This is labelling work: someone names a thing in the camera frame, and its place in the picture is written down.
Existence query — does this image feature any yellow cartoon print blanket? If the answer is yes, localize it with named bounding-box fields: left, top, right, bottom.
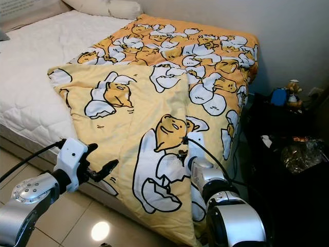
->
left=48, top=14, right=260, bottom=247

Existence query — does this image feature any white quilted mattress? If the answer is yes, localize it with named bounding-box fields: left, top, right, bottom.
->
left=0, top=10, right=134, bottom=165

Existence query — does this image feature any small white item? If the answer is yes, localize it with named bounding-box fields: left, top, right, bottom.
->
left=261, top=135, right=274, bottom=150

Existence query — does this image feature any black nightstand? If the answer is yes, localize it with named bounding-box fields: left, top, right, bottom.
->
left=234, top=93, right=329, bottom=247

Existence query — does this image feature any blue container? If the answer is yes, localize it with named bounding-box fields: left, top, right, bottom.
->
left=270, top=87, right=288, bottom=107

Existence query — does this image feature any clear crumpled plastic bag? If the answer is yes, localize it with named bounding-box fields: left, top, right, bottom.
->
left=280, top=140, right=324, bottom=174

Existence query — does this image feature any small brown white figurine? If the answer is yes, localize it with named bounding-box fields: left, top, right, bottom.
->
left=287, top=79, right=303, bottom=110

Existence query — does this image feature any long white pillow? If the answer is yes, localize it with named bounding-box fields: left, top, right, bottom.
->
left=63, top=0, right=143, bottom=20

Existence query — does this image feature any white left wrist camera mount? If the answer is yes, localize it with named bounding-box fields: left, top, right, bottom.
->
left=54, top=136, right=89, bottom=193

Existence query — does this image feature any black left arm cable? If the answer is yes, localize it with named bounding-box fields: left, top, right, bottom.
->
left=0, top=139, right=67, bottom=182

